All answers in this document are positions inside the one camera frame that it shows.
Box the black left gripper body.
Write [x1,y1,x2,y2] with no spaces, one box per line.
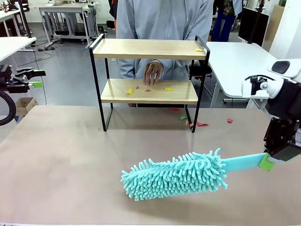
[0,65,31,94]

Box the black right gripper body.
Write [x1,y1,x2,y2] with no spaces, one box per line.
[265,79,301,122]

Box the teal microfibre duster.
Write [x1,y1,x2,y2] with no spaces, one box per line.
[120,147,269,202]

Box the grey-sleeved left forearm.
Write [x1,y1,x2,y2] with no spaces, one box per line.
[155,58,192,74]

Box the two-tier wooden black-framed shelf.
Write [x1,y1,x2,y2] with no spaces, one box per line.
[88,33,211,133]

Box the person's left hand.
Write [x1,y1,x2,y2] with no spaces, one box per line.
[143,60,164,86]

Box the open cardboard box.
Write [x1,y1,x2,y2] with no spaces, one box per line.
[10,97,39,118]

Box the white desk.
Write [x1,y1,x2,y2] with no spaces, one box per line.
[0,37,38,62]

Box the black metal stand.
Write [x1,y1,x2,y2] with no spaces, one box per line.
[18,0,33,38]

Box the large white table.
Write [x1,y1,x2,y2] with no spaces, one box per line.
[204,41,301,109]

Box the grey-topped metal workbench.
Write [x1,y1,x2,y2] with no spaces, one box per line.
[38,2,99,46]

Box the brown cardboard board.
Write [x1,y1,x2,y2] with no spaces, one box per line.
[268,4,285,53]

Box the black monitor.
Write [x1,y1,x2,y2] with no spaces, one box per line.
[238,7,269,47]

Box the black padded chair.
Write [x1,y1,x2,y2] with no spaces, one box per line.
[189,61,213,81]

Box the person in black orange clothes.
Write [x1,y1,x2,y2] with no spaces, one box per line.
[108,0,118,32]

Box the person in blue trousers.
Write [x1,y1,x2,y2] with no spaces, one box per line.
[211,0,243,42]

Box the person in grey hoodie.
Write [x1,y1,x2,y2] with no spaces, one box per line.
[116,0,214,80]

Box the black floor cable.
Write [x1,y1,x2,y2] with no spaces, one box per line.
[30,44,53,105]

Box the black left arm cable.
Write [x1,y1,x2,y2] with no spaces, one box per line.
[0,90,17,127]

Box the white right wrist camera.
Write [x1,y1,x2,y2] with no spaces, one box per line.
[241,74,284,99]

